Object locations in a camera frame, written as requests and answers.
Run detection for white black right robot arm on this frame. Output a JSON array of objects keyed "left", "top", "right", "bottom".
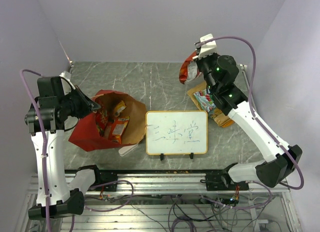
[{"left": 193, "top": 53, "right": 303, "bottom": 190}]

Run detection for small yellow snack packet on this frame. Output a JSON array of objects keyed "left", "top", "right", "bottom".
[{"left": 112, "top": 100, "right": 127, "bottom": 118}]

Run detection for white whiteboard eraser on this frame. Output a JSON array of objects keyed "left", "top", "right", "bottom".
[{"left": 118, "top": 143, "right": 139, "bottom": 157}]

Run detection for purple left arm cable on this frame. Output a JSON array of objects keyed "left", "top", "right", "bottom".
[{"left": 19, "top": 68, "right": 76, "bottom": 232}]

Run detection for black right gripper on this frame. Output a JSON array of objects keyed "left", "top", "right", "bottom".
[{"left": 192, "top": 50, "right": 218, "bottom": 93}]

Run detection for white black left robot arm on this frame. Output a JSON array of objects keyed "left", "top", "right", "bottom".
[{"left": 24, "top": 71, "right": 102, "bottom": 221}]

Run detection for loose cables under table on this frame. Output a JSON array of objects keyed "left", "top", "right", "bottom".
[{"left": 82, "top": 183, "right": 283, "bottom": 232}]

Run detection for red orange snack bag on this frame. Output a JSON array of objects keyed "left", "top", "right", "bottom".
[{"left": 95, "top": 108, "right": 109, "bottom": 136}]

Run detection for aluminium frame base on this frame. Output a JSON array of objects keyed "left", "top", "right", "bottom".
[{"left": 22, "top": 171, "right": 301, "bottom": 232}]

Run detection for green red candy bag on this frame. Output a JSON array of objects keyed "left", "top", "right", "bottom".
[{"left": 193, "top": 89, "right": 216, "bottom": 115}]

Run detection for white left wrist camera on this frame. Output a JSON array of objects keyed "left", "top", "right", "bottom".
[{"left": 59, "top": 71, "right": 73, "bottom": 87}]

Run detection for red paper bag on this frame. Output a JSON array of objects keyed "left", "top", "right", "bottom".
[{"left": 68, "top": 90, "right": 147, "bottom": 152}]

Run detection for tan teal chips bag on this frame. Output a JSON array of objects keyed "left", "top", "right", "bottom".
[{"left": 187, "top": 81, "right": 235, "bottom": 128}]

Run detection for orange white snack packet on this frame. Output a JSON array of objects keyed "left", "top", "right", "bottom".
[{"left": 104, "top": 116, "right": 130, "bottom": 145}]

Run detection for yellow framed whiteboard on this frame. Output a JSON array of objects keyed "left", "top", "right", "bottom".
[{"left": 145, "top": 110, "right": 208, "bottom": 156}]

